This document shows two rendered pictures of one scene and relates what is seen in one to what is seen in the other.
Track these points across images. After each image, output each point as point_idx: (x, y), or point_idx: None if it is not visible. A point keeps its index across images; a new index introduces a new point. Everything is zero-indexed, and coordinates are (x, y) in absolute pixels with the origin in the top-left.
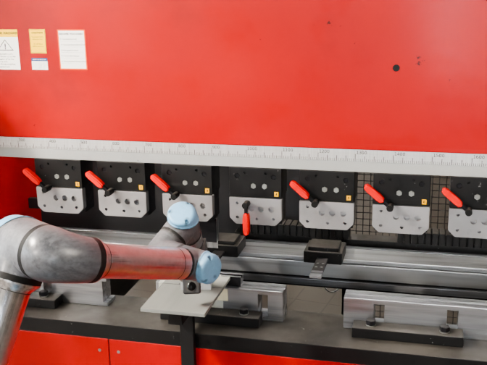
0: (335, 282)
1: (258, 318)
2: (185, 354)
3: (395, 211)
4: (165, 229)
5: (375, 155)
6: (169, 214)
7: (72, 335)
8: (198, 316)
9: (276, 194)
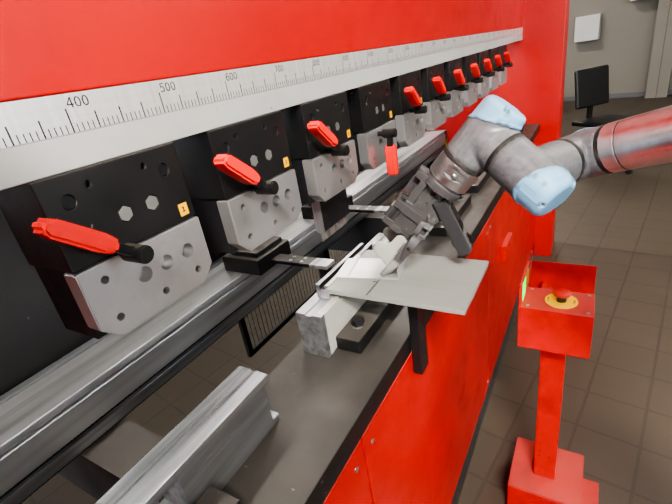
0: (339, 233)
1: None
2: (423, 355)
3: (437, 104)
4: (520, 137)
5: (426, 47)
6: (513, 111)
7: (326, 499)
8: (486, 268)
9: (390, 114)
